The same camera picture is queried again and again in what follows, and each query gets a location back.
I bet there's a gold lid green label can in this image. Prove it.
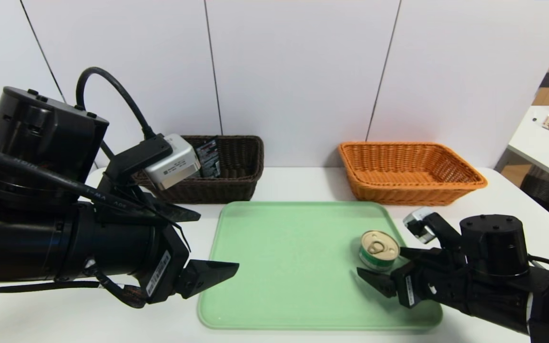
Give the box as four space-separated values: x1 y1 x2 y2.
358 230 400 272

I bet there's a black left camera cable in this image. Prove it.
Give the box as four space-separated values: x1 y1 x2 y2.
75 67 162 142

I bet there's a light green plastic tray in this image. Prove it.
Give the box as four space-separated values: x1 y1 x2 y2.
197 201 443 331

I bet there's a white side table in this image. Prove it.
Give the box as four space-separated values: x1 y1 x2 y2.
507 106 549 187

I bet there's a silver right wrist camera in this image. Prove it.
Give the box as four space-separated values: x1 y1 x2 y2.
402 207 441 245

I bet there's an orange wicker basket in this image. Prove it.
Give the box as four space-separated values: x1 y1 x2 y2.
338 141 488 206

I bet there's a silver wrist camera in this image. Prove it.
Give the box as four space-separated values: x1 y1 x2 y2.
402 207 441 245
143 134 202 192

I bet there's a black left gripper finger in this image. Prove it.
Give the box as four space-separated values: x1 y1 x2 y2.
177 259 240 300
151 200 201 222

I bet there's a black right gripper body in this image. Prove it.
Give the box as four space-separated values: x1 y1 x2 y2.
391 249 473 315

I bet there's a black cosmetic tube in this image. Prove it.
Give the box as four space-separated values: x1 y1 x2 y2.
193 137 221 180

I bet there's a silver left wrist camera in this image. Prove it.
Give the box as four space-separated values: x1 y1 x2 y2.
143 134 202 192

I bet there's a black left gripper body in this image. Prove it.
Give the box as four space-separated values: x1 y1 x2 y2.
74 204 190 305

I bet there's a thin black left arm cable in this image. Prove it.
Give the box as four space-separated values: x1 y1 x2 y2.
0 146 192 310

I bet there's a dark brown wicker basket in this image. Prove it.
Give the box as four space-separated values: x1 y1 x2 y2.
132 135 264 204

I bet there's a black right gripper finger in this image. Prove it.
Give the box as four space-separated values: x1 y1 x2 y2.
399 246 442 264
356 267 397 298

